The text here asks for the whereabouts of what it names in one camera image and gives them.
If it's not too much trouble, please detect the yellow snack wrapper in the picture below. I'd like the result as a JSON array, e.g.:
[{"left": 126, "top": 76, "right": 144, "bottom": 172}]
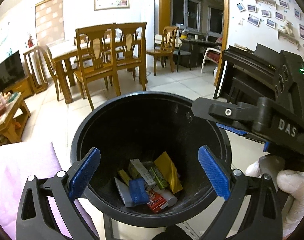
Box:
[{"left": 154, "top": 152, "right": 183, "bottom": 194}]

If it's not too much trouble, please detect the red cartoon milk carton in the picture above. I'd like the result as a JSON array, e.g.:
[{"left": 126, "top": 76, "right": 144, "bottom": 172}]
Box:
[{"left": 147, "top": 190, "right": 168, "bottom": 214}]

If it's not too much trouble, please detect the green Doublemint gum tin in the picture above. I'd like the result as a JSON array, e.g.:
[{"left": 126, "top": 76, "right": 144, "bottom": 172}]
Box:
[{"left": 149, "top": 166, "right": 169, "bottom": 190}]

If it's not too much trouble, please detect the blue plastic wrapper strip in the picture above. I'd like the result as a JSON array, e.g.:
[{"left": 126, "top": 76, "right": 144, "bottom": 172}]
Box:
[{"left": 129, "top": 178, "right": 149, "bottom": 205}]

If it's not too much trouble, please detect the white paper cup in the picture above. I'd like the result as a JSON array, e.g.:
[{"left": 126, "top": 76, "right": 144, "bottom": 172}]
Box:
[{"left": 153, "top": 186, "right": 177, "bottom": 207}]

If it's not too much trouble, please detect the silver courier mailer bag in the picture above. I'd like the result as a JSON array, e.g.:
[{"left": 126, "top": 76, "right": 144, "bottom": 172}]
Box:
[{"left": 115, "top": 178, "right": 135, "bottom": 207}]

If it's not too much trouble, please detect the red cartoon snack box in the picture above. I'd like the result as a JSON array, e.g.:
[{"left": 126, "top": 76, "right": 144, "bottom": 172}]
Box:
[{"left": 117, "top": 170, "right": 132, "bottom": 186}]

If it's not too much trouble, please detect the beige paper food bag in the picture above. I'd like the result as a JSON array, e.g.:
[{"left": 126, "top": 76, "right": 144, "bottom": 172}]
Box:
[{"left": 128, "top": 159, "right": 152, "bottom": 180}]

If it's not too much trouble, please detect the blue green drink carton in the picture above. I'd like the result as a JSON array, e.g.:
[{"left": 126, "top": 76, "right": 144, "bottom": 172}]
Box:
[{"left": 128, "top": 159, "right": 156, "bottom": 190}]

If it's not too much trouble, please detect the black trash bin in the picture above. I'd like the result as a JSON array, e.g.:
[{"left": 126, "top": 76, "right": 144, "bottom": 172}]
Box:
[{"left": 71, "top": 92, "right": 232, "bottom": 228}]

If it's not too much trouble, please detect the right hand white glove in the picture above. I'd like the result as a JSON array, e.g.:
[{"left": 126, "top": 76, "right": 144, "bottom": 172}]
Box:
[{"left": 245, "top": 155, "right": 304, "bottom": 239}]

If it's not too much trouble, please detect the wooden coffee table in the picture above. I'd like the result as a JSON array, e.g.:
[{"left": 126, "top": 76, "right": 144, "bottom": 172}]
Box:
[{"left": 0, "top": 93, "right": 31, "bottom": 143}]

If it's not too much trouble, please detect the wooden TV cabinet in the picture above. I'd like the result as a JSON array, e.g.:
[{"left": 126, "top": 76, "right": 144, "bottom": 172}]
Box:
[{"left": 3, "top": 77, "right": 34, "bottom": 99}]

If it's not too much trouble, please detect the far side wooden chair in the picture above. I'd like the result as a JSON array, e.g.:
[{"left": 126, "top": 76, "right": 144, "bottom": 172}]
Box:
[{"left": 39, "top": 44, "right": 81, "bottom": 103}]

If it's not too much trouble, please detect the wooden dining chair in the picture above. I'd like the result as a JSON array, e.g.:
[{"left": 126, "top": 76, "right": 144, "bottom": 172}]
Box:
[
  {"left": 115, "top": 22, "right": 147, "bottom": 91},
  {"left": 74, "top": 23, "right": 121, "bottom": 109}
]

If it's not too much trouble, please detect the black flat television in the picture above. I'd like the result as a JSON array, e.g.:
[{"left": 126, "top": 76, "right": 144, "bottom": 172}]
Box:
[{"left": 0, "top": 51, "right": 26, "bottom": 92}]

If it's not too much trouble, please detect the tall wooden plant stand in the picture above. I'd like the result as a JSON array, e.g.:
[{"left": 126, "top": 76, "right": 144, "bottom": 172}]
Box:
[{"left": 23, "top": 46, "right": 48, "bottom": 94}]

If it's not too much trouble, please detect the wooden dining table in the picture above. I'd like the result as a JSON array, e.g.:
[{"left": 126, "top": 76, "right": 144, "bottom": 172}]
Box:
[{"left": 51, "top": 41, "right": 78, "bottom": 105}]

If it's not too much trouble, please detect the near wooden dining chair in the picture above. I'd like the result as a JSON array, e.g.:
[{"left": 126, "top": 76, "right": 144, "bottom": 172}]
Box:
[{"left": 74, "top": 23, "right": 121, "bottom": 109}]

